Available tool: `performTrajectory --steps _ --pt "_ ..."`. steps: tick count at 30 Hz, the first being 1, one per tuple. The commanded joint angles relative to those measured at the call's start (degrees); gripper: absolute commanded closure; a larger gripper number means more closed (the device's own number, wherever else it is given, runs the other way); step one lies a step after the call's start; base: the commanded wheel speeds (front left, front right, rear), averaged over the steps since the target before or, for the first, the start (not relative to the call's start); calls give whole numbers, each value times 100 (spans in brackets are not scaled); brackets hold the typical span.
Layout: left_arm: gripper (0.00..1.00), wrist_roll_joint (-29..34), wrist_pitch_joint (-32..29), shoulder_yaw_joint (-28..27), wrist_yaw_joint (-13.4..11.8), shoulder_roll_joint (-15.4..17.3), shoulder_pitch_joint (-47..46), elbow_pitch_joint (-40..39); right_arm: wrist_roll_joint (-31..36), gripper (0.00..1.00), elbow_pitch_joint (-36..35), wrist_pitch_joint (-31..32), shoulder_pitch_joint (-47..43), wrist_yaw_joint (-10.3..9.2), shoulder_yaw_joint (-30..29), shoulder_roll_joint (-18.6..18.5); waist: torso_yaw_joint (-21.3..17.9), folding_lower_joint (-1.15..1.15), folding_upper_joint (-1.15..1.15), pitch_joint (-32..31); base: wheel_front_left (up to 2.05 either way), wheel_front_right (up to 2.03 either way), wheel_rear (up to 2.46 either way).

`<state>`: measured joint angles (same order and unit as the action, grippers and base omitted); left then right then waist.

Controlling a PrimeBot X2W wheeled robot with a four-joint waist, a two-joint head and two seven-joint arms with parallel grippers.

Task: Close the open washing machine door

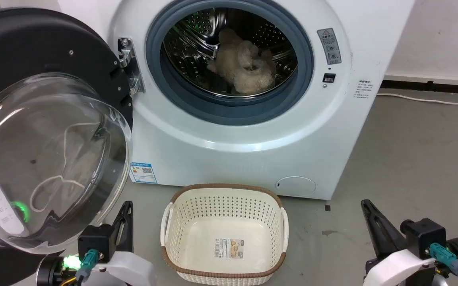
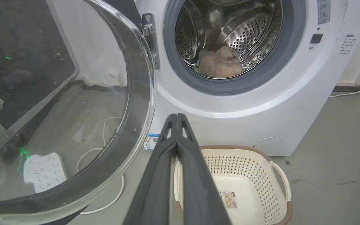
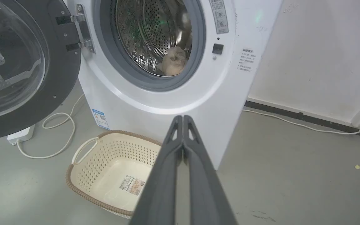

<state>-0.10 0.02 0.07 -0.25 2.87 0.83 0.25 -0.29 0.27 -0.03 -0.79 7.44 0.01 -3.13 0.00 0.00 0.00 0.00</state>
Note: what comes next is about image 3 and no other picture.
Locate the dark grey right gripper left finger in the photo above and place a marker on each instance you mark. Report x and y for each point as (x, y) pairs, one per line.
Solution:
(159, 184)

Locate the cream perforated laundry basket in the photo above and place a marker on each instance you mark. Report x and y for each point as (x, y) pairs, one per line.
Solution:
(114, 172)

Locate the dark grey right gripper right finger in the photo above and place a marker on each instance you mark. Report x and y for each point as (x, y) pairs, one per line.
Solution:
(206, 187)

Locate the white power strip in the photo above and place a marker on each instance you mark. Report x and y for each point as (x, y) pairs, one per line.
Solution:
(20, 135)

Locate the round dark washing machine door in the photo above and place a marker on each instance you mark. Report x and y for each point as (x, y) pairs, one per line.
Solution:
(27, 62)

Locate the beige cloth in drum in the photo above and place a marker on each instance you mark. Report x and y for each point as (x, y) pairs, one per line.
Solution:
(173, 61)

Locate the white front-load washing machine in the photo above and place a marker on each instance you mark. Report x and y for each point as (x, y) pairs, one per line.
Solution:
(198, 103)

